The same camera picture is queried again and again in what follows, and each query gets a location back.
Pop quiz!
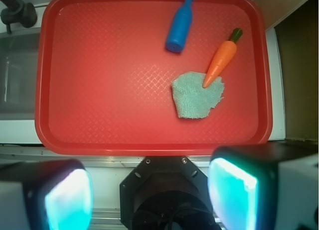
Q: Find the dark metal faucet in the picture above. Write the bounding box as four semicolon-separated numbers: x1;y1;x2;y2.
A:
0;0;37;34

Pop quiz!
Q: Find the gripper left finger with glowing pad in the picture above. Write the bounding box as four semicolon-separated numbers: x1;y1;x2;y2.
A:
0;159;94;230

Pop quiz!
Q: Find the orange toy carrot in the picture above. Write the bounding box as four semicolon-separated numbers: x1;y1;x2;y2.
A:
202;28;243;88

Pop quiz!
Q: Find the blue toy bottle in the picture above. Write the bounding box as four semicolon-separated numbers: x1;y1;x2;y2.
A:
165;0;194;53

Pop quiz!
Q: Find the stainless steel sink basin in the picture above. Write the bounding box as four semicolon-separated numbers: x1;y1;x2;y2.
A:
0;33;39;120

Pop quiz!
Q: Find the red plastic tray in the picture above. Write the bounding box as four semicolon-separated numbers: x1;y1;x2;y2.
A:
35;0;272;156

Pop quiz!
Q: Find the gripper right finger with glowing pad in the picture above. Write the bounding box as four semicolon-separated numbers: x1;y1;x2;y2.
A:
208;142;319;230

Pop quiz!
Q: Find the light green woven cloth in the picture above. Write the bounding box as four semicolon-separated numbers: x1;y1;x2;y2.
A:
171;72;224;119

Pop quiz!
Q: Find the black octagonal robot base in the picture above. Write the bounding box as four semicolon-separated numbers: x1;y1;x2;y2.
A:
119;156;221;230

